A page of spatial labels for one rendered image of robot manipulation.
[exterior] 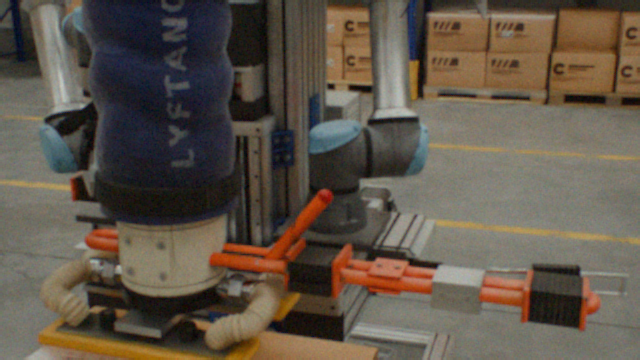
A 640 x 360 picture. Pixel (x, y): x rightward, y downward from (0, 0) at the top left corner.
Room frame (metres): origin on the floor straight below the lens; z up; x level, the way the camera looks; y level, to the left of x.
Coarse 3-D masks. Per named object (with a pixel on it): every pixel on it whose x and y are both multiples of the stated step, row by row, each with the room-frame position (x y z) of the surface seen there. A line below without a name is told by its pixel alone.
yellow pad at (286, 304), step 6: (108, 294) 1.32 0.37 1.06; (294, 294) 1.28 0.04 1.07; (282, 300) 1.25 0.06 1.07; (288, 300) 1.25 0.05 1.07; (294, 300) 1.27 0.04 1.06; (282, 306) 1.23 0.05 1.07; (288, 306) 1.24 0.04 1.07; (228, 312) 1.24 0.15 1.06; (276, 312) 1.21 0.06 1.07; (282, 312) 1.22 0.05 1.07; (276, 318) 1.21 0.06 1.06; (282, 318) 1.21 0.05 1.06
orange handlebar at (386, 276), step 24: (96, 240) 1.23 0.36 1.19; (216, 264) 1.16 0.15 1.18; (240, 264) 1.15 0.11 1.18; (264, 264) 1.14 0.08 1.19; (360, 264) 1.13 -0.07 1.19; (384, 264) 1.12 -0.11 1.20; (408, 264) 1.12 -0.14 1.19; (384, 288) 1.08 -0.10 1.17; (408, 288) 1.06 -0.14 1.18; (504, 288) 1.06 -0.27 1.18
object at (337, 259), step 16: (304, 240) 1.18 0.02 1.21; (288, 256) 1.12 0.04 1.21; (304, 256) 1.14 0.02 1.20; (320, 256) 1.14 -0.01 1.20; (336, 256) 1.14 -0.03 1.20; (288, 272) 1.11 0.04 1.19; (304, 272) 1.10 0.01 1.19; (320, 272) 1.09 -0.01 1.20; (336, 272) 1.09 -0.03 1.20; (288, 288) 1.10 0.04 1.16; (304, 288) 1.10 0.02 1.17; (320, 288) 1.09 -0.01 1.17; (336, 288) 1.09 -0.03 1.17
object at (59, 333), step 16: (64, 320) 1.18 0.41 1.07; (96, 320) 1.17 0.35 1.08; (112, 320) 1.14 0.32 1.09; (48, 336) 1.13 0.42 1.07; (64, 336) 1.13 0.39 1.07; (80, 336) 1.13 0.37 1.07; (96, 336) 1.12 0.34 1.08; (112, 336) 1.12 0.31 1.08; (128, 336) 1.12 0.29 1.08; (144, 336) 1.12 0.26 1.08; (176, 336) 1.11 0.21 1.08; (192, 336) 1.10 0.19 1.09; (96, 352) 1.10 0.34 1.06; (112, 352) 1.09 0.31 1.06; (128, 352) 1.08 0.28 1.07; (144, 352) 1.08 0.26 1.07; (160, 352) 1.07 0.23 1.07; (176, 352) 1.07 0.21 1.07; (192, 352) 1.07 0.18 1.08; (208, 352) 1.06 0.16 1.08; (224, 352) 1.06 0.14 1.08; (240, 352) 1.07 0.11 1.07
